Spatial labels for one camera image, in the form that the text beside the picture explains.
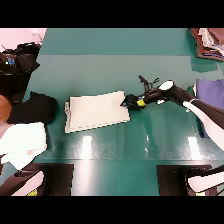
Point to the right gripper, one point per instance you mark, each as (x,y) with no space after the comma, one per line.
(133,101)

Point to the white T-shirt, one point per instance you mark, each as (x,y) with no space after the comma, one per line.
(98,111)

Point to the purple garment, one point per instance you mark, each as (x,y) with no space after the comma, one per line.
(211,91)

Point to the heap of black clothes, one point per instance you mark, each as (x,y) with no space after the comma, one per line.
(16,70)

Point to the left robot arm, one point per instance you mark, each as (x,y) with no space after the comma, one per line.
(21,143)

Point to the black garment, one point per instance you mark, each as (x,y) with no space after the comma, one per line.
(33,108)

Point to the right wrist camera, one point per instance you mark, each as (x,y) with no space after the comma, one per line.
(148,85)

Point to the brown garment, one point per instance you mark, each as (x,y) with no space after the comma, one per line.
(4,108)

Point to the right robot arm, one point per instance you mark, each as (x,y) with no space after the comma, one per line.
(206,115)

